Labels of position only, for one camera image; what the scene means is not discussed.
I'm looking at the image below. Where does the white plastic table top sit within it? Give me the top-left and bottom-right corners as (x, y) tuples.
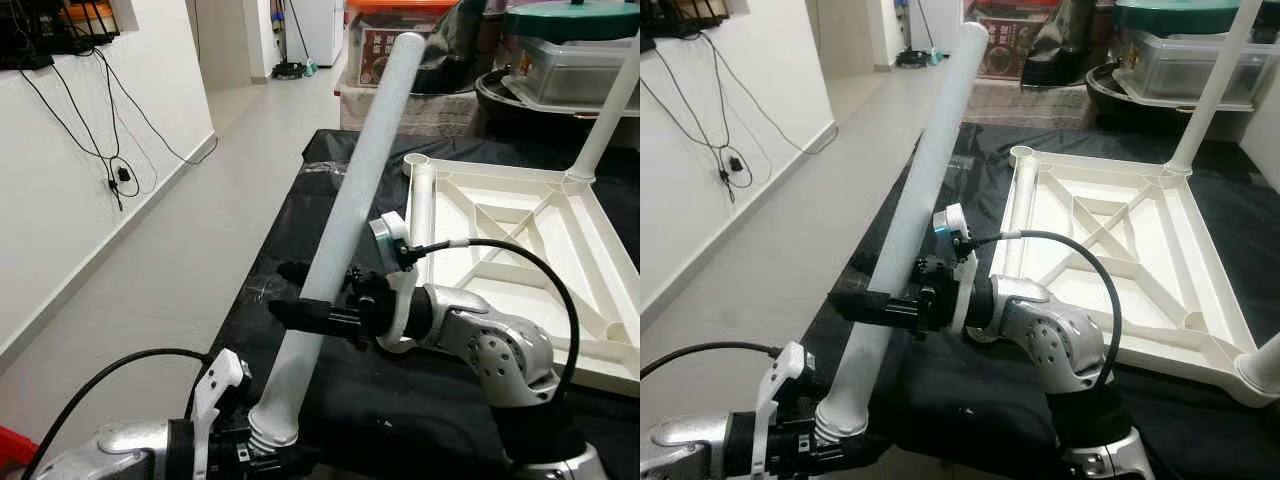
(988, 145), (1280, 406)
(400, 152), (640, 396)

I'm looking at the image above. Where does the black tablecloth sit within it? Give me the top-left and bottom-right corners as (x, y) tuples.
(800, 122), (1280, 480)
(200, 128), (640, 480)

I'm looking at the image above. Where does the mop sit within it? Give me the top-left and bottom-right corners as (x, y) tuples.
(270, 0), (319, 81)
(895, 0), (946, 69)

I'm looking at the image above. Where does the red plastic stool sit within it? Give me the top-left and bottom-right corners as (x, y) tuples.
(0, 425), (36, 471)

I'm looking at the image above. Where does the black round basin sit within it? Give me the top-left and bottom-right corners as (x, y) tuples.
(475, 70), (640, 141)
(1085, 65), (1251, 136)

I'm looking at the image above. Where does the white cabinet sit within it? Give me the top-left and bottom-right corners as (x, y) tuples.
(920, 0), (966, 51)
(290, 0), (346, 66)

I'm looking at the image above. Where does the black bag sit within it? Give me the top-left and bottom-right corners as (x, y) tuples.
(415, 0), (501, 96)
(1020, 0), (1101, 89)

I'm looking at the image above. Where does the clear plastic storage container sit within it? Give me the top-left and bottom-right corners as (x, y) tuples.
(1120, 30), (1280, 106)
(505, 38), (640, 109)

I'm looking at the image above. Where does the green pot lid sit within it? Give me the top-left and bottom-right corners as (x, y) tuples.
(503, 0), (640, 43)
(1115, 0), (1246, 36)

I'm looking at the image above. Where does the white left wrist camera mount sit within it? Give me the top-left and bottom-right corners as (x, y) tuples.
(190, 348), (251, 480)
(750, 340), (809, 480)

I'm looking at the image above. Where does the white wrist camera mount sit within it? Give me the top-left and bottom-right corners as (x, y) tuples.
(365, 210), (421, 351)
(190, 348), (251, 480)
(750, 340), (809, 480)
(932, 203), (983, 336)

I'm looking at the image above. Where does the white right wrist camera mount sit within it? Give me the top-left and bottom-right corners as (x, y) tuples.
(365, 210), (421, 351)
(932, 203), (983, 336)

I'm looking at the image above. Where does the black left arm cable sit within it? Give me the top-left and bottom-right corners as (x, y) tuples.
(640, 340), (781, 381)
(20, 347), (216, 480)

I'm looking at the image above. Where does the black wall cable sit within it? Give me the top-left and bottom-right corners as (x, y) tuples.
(640, 30), (841, 201)
(15, 45), (219, 211)

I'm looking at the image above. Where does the black wire basket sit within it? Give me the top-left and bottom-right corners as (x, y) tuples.
(640, 0), (729, 46)
(0, 0), (121, 69)

